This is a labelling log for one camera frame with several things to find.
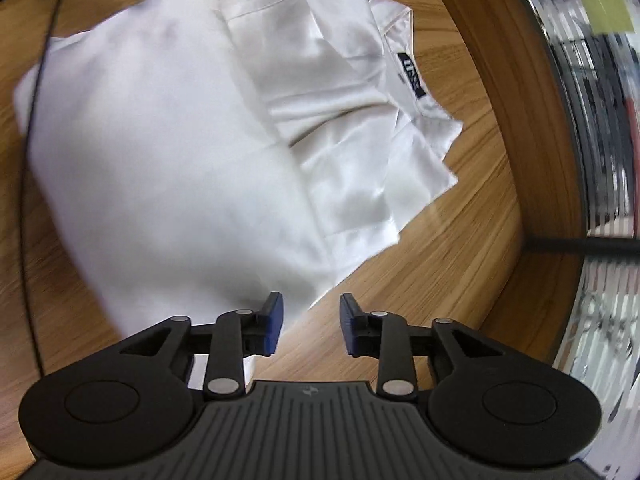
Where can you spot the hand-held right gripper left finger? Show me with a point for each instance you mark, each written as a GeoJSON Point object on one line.
{"type": "Point", "coordinates": [274, 322]}

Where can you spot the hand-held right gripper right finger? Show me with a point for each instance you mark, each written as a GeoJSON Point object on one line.
{"type": "Point", "coordinates": [349, 325]}

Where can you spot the white satin shirt gold logo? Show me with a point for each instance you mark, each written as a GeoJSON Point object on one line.
{"type": "Point", "coordinates": [175, 160]}

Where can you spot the striped frosted glass partition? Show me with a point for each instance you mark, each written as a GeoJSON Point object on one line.
{"type": "Point", "coordinates": [610, 310]}
{"type": "Point", "coordinates": [600, 85]}

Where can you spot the yellow-green paper note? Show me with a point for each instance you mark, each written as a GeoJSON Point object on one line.
{"type": "Point", "coordinates": [602, 7]}

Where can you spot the dark partition corner post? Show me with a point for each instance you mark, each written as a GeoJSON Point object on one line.
{"type": "Point", "coordinates": [590, 245]}

